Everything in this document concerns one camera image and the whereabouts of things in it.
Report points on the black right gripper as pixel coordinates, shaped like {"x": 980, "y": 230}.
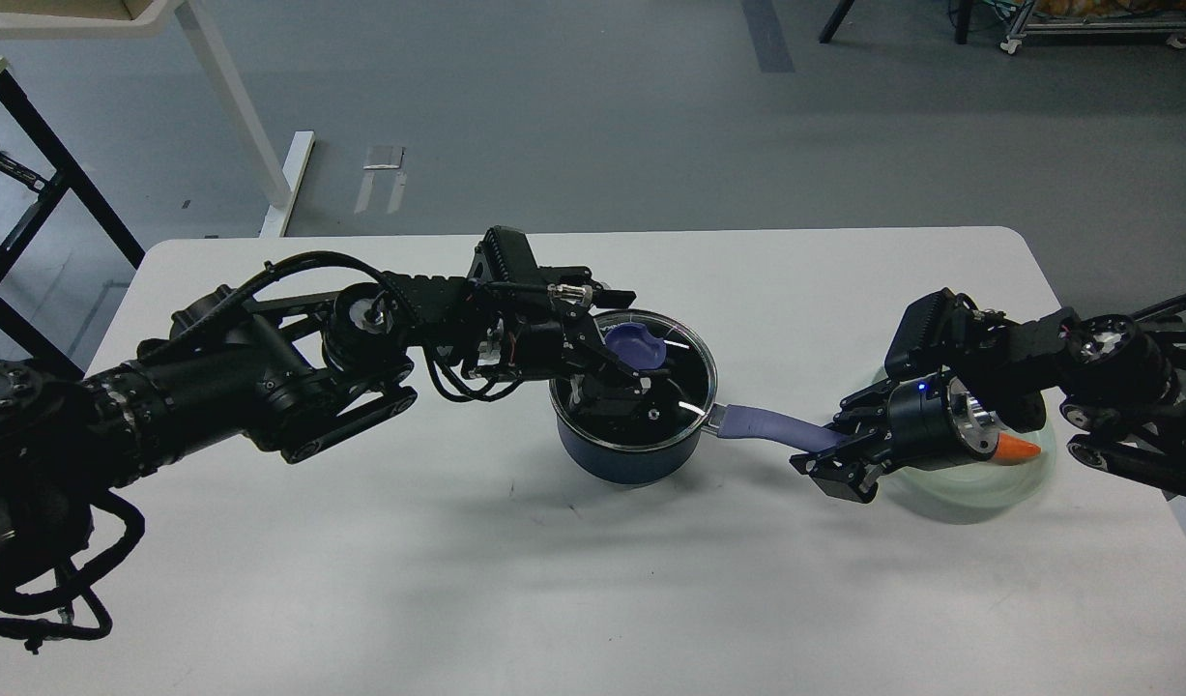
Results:
{"x": 930, "y": 420}

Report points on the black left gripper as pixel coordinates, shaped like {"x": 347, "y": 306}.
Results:
{"x": 536, "y": 323}

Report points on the glass lid with blue knob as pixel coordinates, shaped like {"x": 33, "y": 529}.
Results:
{"x": 681, "y": 393}

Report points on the blue saucepan with handle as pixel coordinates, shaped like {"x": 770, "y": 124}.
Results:
{"x": 724, "y": 421}

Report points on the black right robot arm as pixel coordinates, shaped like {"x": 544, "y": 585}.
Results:
{"x": 1120, "y": 375}

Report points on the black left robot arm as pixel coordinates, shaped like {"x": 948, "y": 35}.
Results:
{"x": 300, "y": 357}

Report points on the pale green glass plate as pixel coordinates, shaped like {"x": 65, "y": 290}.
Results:
{"x": 967, "y": 493}

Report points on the orange toy carrot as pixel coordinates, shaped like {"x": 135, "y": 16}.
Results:
{"x": 1011, "y": 449}

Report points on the black furniture leg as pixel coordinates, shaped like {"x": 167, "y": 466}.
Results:
{"x": 835, "y": 20}

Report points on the metal cart with wheels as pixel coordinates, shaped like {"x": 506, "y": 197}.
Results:
{"x": 1167, "y": 18}

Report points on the black metal rack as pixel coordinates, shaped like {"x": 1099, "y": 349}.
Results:
{"x": 68, "y": 177}

